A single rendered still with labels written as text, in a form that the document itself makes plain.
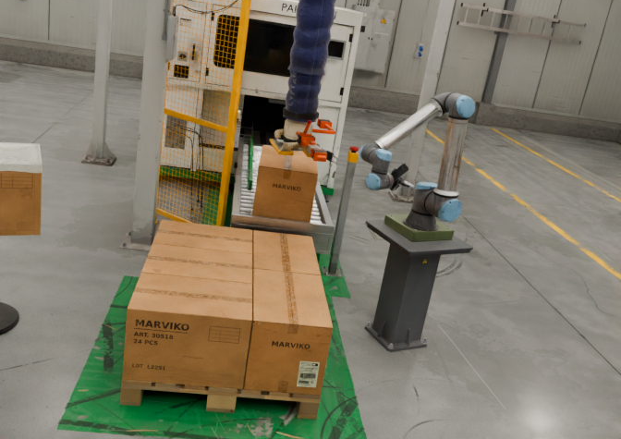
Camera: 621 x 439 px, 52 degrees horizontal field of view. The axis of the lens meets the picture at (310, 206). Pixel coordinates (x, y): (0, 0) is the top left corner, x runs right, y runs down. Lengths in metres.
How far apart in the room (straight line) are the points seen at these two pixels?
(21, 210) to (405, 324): 2.38
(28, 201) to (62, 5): 9.70
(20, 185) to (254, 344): 1.47
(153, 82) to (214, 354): 2.28
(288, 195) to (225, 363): 1.44
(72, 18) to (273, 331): 10.57
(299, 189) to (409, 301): 1.03
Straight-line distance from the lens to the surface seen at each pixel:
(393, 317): 4.17
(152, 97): 4.82
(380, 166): 3.47
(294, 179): 4.24
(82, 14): 13.09
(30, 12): 13.30
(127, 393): 3.40
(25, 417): 3.41
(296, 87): 4.03
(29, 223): 3.70
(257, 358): 3.24
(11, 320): 4.11
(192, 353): 3.24
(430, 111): 3.74
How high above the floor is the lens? 2.08
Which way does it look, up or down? 18 degrees down
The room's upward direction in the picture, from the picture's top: 9 degrees clockwise
